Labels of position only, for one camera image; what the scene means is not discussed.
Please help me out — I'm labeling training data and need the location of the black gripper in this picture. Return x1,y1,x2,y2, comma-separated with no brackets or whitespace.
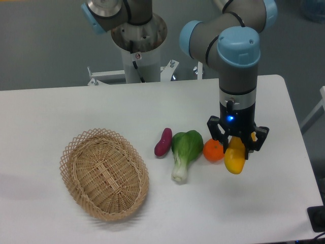
207,103,269,159

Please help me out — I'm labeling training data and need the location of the orange tangerine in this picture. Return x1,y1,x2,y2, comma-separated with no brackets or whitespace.
203,139,224,163

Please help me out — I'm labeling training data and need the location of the green bok choy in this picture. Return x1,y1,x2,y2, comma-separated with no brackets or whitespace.
171,130,204,183

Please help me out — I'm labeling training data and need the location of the purple sweet potato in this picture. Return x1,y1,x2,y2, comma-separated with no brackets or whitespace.
154,128,172,157

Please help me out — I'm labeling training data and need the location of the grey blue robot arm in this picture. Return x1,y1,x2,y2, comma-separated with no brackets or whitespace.
81,1,278,155

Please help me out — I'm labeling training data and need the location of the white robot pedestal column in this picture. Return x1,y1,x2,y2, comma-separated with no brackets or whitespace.
111,13,168,84

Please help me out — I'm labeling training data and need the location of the woven wicker basket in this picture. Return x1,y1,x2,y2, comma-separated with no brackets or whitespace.
60,129,149,221

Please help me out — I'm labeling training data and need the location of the white furniture leg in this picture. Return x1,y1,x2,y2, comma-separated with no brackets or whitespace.
300,86,324,134

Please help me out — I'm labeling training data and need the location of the black device at edge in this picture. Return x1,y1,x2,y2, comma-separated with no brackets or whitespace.
307,205,324,232

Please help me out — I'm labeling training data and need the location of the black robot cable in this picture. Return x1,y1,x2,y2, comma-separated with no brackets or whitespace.
129,40,146,83

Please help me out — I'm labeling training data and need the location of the white metal base frame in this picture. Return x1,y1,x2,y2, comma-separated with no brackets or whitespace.
87,59,205,86

